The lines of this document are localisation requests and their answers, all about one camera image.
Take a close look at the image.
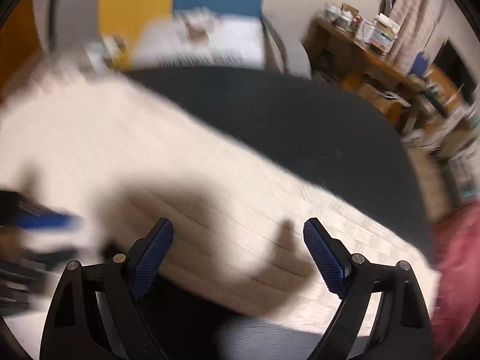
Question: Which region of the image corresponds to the cream knit sweater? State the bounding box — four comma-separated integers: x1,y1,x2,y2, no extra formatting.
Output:
1,68,439,333

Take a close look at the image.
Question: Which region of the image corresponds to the red ruffled quilt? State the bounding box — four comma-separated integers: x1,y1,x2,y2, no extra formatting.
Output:
431,201,479,359

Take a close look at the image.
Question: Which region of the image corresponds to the geometric pattern pillow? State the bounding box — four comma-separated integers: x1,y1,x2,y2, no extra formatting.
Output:
85,35,128,72

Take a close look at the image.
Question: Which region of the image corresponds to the grey yellow blue sofa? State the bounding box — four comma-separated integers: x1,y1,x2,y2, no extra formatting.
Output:
33,0,312,79

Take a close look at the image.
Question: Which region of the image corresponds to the wooden desk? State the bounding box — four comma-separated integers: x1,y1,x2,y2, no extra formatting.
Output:
305,16,470,129

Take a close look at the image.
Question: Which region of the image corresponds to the blue bag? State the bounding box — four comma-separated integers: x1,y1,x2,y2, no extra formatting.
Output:
409,50,431,78

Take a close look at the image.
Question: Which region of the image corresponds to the white deer print pillow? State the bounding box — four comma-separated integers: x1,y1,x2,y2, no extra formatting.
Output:
129,8,265,69

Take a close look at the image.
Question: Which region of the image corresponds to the stack of boxes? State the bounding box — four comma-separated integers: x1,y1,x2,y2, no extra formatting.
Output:
363,13,400,55

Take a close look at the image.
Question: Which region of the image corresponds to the black monitor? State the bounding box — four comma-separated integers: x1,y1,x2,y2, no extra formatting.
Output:
433,40,478,106

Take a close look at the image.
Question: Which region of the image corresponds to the middle floral curtain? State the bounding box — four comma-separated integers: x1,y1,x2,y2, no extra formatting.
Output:
387,0,447,75

